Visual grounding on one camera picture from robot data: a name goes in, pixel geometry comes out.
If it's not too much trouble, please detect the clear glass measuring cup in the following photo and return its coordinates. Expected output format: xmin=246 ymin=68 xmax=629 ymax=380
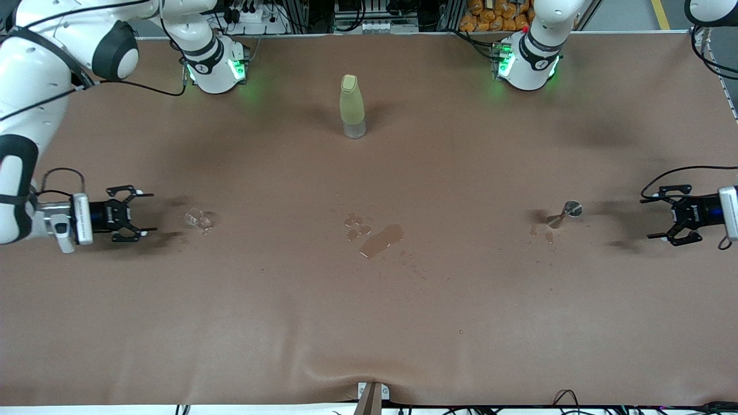
xmin=184 ymin=207 xmax=215 ymax=231

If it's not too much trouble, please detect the steel shaker cup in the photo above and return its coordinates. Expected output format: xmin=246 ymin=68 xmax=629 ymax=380
xmin=547 ymin=200 xmax=583 ymax=229

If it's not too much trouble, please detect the white power strip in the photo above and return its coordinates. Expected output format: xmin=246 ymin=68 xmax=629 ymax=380
xmin=222 ymin=5 xmax=289 ymax=36

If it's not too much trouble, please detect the yellow-green frosted bottle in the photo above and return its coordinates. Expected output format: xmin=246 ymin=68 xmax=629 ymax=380
xmin=339 ymin=74 xmax=367 ymax=139

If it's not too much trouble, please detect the spilled brown liquid puddle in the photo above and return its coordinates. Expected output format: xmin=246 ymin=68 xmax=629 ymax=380
xmin=359 ymin=224 xmax=405 ymax=259

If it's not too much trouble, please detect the brown table cover mat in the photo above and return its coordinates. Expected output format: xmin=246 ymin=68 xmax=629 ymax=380
xmin=0 ymin=32 xmax=738 ymax=407

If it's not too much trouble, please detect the orange snack bags pile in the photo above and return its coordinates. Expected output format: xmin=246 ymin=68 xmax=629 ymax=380
xmin=460 ymin=0 xmax=537 ymax=32

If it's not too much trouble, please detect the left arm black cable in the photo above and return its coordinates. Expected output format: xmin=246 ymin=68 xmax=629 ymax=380
xmin=640 ymin=35 xmax=738 ymax=251

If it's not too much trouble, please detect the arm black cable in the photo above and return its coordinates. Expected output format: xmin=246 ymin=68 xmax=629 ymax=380
xmin=640 ymin=35 xmax=738 ymax=251
xmin=0 ymin=0 xmax=188 ymax=199

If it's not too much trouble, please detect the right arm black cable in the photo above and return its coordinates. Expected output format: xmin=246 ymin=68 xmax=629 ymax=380
xmin=0 ymin=0 xmax=188 ymax=199

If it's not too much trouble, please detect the black cable bundle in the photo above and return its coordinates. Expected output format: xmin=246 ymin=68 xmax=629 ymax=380
xmin=551 ymin=389 xmax=738 ymax=415

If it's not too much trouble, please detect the table edge bracket with post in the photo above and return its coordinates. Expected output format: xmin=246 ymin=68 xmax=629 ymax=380
xmin=356 ymin=380 xmax=391 ymax=415

